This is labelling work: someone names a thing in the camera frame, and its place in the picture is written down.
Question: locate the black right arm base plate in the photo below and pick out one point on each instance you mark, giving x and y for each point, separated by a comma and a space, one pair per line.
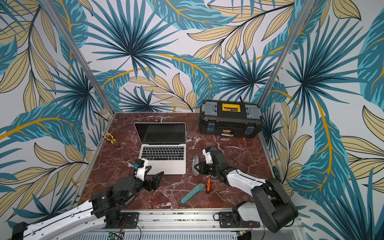
232, 220

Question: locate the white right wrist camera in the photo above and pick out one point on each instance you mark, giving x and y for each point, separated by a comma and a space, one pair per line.
208, 157

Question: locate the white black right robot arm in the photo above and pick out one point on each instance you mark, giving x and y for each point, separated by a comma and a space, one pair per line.
271, 206

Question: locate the yellow black pliers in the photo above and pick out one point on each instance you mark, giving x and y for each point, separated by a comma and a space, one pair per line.
110, 138

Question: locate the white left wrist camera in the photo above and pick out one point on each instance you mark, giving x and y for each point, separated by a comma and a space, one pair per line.
140, 168

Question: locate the aluminium front rail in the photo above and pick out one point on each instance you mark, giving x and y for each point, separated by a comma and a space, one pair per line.
193, 224

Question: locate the aluminium frame post left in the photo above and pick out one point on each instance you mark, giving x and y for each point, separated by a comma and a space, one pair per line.
69, 39

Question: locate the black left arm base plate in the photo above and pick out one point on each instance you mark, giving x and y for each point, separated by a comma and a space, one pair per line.
129, 220

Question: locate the aluminium frame post right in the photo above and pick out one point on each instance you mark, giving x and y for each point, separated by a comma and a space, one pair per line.
305, 10

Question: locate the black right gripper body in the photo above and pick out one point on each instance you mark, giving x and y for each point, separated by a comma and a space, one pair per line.
208, 167

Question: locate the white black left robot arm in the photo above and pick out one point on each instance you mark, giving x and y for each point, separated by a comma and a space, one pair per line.
100, 211

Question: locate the silver laptop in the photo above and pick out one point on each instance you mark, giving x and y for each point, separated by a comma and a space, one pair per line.
164, 146

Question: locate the teal utility knife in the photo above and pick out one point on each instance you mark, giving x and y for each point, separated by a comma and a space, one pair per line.
191, 193

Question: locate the black toolbox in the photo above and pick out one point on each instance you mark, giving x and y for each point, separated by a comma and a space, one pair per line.
230, 119

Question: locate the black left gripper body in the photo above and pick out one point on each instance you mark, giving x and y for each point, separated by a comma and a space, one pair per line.
145, 184

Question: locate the orange screwdriver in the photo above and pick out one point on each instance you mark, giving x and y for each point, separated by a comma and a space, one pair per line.
208, 186

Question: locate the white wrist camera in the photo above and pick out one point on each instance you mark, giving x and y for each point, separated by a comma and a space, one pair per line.
140, 168
208, 157

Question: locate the aluminium frame post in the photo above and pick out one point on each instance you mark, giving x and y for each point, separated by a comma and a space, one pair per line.
305, 10
69, 39

